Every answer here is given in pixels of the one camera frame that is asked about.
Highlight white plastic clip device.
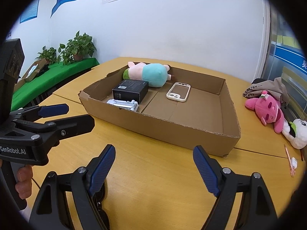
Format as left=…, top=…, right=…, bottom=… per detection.
left=107, top=99, right=139, bottom=112

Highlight black product box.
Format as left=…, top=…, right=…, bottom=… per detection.
left=112, top=80, right=149, bottom=104

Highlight pink pig plush toy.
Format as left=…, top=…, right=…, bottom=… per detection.
left=123, top=61, right=172, bottom=88

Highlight white clear phone case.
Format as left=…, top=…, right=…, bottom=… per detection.
left=166, top=82, right=191, bottom=102

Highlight black sunglasses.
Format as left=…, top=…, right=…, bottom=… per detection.
left=93, top=182, right=110, bottom=230

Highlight person's left hand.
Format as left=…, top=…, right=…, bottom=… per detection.
left=15, top=165, right=33, bottom=199

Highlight green table cloth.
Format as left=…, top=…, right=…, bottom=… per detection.
left=11, top=58, right=99, bottom=111

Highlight cardboard box on green table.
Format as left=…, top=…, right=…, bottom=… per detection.
left=14, top=59, right=50, bottom=92

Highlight pink pen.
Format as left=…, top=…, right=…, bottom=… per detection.
left=284, top=145, right=295, bottom=177

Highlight potted green plant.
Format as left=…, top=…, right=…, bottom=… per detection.
left=57, top=31, right=96, bottom=65
left=36, top=46, right=57, bottom=64

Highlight small white charm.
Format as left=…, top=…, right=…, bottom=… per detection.
left=290, top=157, right=298, bottom=169

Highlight white panda plush toy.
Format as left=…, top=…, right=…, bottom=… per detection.
left=282, top=119, right=307, bottom=149

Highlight large cardboard box tray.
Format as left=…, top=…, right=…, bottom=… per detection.
left=78, top=67, right=241, bottom=156

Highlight pink strawberry plush toy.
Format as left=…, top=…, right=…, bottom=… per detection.
left=245, top=90, right=285, bottom=133

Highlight beige folded cloth bag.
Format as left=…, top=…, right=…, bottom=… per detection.
left=243, top=77, right=290, bottom=105

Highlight blue banner strip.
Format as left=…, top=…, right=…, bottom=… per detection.
left=275, top=46, right=306, bottom=74

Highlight blue framed wall notice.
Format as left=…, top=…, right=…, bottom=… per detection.
left=19, top=0, right=40, bottom=23

